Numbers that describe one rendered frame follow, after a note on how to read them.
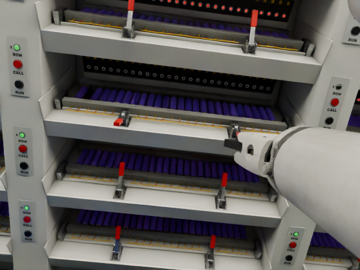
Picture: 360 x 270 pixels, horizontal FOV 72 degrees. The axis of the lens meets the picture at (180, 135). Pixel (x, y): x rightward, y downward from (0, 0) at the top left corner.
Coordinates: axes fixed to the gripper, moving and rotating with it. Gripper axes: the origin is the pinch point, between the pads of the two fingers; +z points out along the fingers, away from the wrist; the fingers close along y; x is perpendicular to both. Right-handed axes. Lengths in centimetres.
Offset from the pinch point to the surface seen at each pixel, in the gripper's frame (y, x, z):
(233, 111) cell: 1.0, 5.2, 23.2
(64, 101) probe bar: -41.3, 2.9, 18.7
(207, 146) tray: -5.8, -4.0, 16.2
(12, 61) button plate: -50, 10, 13
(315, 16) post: 16.4, 29.7, 18.5
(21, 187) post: -50, -19, 18
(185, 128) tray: -11.5, -0.4, 17.4
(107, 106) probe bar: -30.9, 2.7, 18.7
